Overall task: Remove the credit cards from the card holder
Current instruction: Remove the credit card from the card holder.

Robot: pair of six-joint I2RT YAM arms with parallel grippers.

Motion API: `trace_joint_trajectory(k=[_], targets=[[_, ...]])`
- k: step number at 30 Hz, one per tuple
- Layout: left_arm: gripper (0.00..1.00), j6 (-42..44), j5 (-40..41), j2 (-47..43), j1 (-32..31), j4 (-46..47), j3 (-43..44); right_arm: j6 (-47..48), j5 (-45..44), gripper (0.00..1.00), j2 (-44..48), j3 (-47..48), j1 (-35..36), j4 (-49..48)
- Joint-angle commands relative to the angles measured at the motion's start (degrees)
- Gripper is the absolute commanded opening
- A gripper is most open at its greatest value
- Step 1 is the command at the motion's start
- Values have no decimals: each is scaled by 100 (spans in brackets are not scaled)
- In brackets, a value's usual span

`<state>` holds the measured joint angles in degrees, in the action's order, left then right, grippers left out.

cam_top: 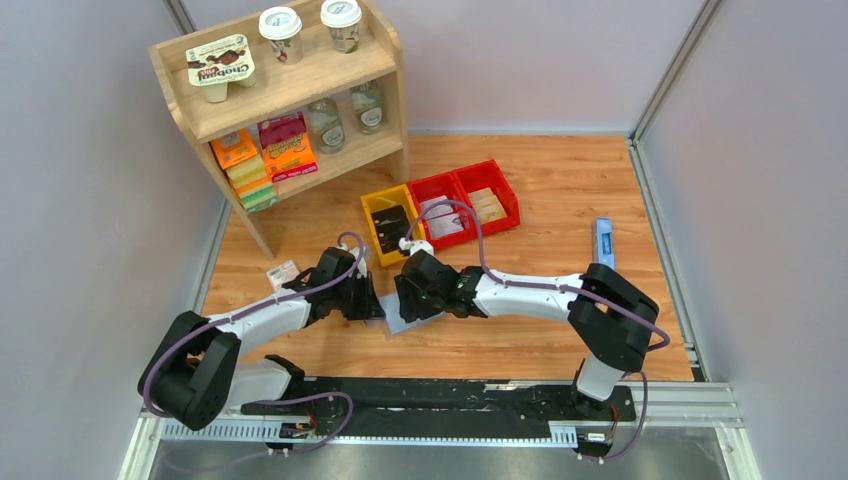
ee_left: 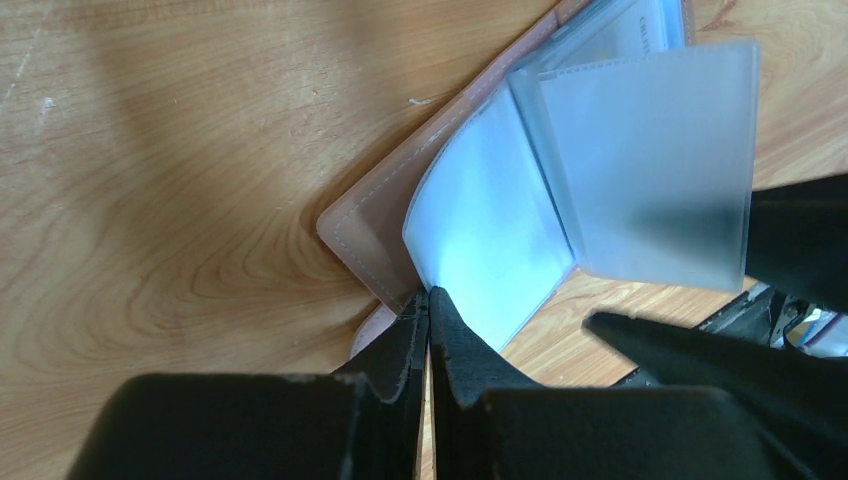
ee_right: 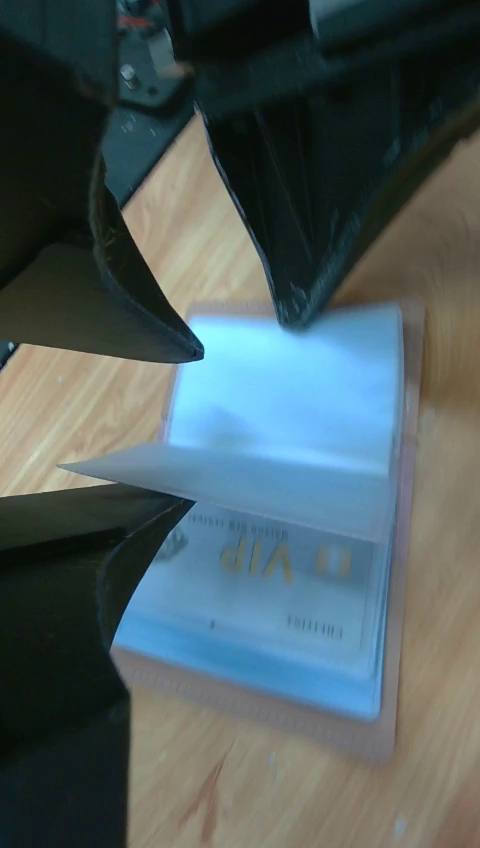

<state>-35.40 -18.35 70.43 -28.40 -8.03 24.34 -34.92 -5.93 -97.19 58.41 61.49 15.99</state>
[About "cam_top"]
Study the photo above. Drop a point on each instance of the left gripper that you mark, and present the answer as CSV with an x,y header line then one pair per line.
x,y
371,308

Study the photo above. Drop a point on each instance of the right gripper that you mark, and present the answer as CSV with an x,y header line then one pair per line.
x,y
410,310

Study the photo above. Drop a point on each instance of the beige leather card holder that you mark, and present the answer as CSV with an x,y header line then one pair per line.
x,y
394,323

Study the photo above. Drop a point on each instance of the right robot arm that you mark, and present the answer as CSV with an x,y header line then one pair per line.
x,y
615,319

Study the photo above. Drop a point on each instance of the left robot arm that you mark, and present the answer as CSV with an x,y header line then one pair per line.
x,y
195,372

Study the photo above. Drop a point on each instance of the white cards in bin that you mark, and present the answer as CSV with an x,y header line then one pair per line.
x,y
442,221

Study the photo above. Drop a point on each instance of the black cards in bin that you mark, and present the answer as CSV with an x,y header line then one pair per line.
x,y
391,224

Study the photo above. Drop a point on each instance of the pink card pack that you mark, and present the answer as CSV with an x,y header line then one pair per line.
x,y
281,274

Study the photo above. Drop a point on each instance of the tan cards in bin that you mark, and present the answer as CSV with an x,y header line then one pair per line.
x,y
487,205

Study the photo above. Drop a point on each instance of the yellow bin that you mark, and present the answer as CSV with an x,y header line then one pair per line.
x,y
379,200

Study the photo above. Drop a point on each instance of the red bin middle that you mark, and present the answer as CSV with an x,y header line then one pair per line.
x,y
435,189

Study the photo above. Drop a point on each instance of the red bin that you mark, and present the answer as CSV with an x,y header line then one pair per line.
x,y
435,189
489,174

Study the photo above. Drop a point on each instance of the red bin right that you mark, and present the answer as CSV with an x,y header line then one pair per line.
x,y
489,174

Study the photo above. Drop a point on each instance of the yellow green sponge stack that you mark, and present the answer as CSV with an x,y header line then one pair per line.
x,y
252,185

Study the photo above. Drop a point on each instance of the orange pink snack box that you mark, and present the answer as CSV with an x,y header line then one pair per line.
x,y
285,147

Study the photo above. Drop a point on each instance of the blue flat box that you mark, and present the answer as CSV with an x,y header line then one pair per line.
x,y
603,242

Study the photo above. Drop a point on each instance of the glass jar right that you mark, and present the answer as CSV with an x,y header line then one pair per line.
x,y
367,101

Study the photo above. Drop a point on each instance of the glass jar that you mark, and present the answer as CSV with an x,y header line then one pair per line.
x,y
325,125
367,101

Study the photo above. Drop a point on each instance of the glass jar left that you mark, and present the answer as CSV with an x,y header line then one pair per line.
x,y
325,125

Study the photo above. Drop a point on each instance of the wooden shelf unit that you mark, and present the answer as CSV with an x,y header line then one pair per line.
x,y
279,89

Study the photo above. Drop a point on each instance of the paper coffee cup right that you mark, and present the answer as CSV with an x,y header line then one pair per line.
x,y
342,18

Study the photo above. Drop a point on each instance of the paper coffee cup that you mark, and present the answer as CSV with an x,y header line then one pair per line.
x,y
342,18
280,27

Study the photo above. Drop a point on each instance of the Chobani yogurt pack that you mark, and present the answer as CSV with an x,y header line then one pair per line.
x,y
212,67

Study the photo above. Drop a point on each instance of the paper coffee cup left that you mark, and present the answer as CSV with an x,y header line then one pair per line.
x,y
280,27

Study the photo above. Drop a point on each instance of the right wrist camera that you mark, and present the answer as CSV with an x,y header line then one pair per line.
x,y
409,247

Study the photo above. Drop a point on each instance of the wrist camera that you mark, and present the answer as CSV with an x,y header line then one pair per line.
x,y
356,251
409,247

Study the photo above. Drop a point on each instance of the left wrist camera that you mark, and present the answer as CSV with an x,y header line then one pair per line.
x,y
356,251

